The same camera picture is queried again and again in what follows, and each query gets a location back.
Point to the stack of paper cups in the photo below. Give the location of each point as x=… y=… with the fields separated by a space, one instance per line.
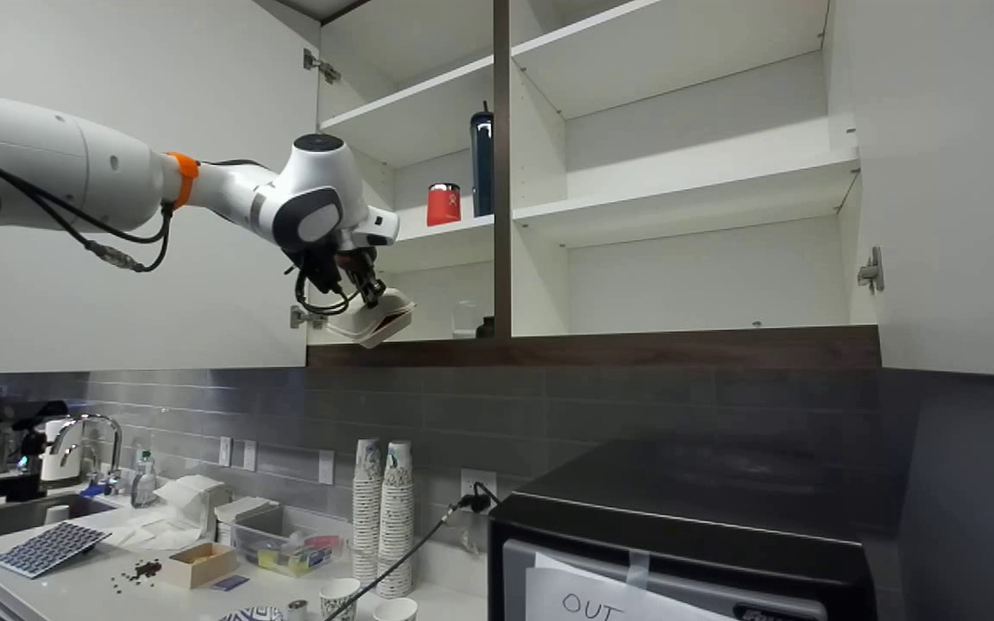
x=399 y=512
x=368 y=506

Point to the white electric kettle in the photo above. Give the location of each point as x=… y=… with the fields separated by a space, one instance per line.
x=61 y=450

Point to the clear drinking glass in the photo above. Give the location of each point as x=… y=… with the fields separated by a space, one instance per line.
x=465 y=320

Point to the dark microwave oven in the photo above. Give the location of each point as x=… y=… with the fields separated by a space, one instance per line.
x=682 y=494

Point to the white cup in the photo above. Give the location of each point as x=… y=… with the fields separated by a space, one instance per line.
x=339 y=597

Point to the white paper sign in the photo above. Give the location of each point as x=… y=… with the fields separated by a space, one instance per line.
x=587 y=597

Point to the clear plastic storage box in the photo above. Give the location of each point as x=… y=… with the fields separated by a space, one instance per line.
x=279 y=541

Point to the white cupboard door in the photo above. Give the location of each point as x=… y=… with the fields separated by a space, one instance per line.
x=958 y=173
x=120 y=322

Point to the red cup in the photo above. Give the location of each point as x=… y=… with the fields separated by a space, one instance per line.
x=442 y=204

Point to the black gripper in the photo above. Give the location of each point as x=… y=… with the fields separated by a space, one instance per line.
x=359 y=265

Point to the grey vertical cupboard divider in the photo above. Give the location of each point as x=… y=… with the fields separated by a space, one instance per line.
x=503 y=173

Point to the dark blue tumbler bottle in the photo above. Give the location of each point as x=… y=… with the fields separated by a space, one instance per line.
x=480 y=161

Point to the small black object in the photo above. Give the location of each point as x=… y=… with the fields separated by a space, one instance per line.
x=484 y=330

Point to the small wooden box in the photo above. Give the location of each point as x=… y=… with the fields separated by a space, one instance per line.
x=203 y=564

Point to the steel kitchen sink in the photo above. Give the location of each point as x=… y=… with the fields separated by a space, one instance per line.
x=15 y=514

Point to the metal cupboard door hinge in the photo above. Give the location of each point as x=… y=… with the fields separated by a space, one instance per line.
x=321 y=66
x=870 y=270

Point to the white bowl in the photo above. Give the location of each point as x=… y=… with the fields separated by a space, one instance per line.
x=396 y=610

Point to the white wall cupboard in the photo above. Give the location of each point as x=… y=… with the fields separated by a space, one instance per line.
x=693 y=278

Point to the clear water bottle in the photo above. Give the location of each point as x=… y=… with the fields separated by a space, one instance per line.
x=148 y=481

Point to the blue mesh mat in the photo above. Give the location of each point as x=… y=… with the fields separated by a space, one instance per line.
x=51 y=550

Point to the white takeaway food container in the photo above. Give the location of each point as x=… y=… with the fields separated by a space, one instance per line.
x=381 y=322

